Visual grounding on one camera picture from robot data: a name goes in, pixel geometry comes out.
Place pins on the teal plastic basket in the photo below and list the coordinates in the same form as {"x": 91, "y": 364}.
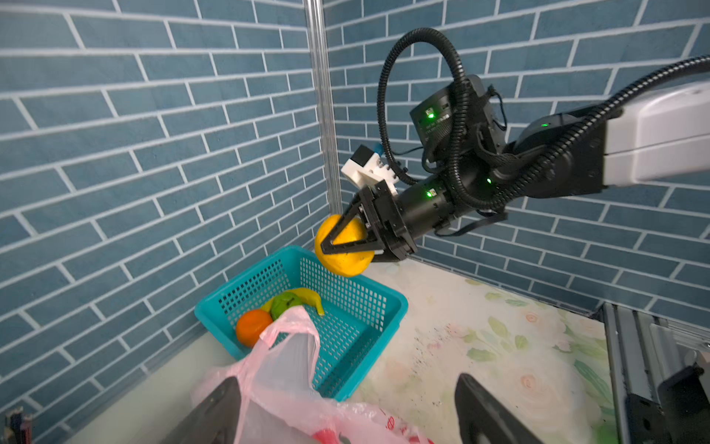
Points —
{"x": 361, "y": 315}

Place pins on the orange fruit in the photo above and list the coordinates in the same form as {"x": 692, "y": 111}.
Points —
{"x": 250, "y": 326}

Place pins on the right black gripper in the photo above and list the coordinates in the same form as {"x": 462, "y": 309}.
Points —
{"x": 389, "y": 225}

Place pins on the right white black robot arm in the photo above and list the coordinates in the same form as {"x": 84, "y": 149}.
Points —
{"x": 641, "y": 133}

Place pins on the yellow banana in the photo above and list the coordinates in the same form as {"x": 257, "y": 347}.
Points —
{"x": 309, "y": 297}

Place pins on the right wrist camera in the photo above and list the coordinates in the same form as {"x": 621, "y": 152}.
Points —
{"x": 367, "y": 167}

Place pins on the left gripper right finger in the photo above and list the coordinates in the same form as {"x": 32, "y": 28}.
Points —
{"x": 483, "y": 419}

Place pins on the green pepper in basket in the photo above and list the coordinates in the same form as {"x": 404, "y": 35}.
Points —
{"x": 282, "y": 303}

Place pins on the aluminium mounting rail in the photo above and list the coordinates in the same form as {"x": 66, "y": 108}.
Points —
{"x": 659, "y": 375}

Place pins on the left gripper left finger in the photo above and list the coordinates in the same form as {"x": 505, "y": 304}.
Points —
{"x": 213, "y": 420}

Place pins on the pink plastic bag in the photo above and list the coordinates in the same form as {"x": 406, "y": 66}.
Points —
{"x": 279, "y": 404}

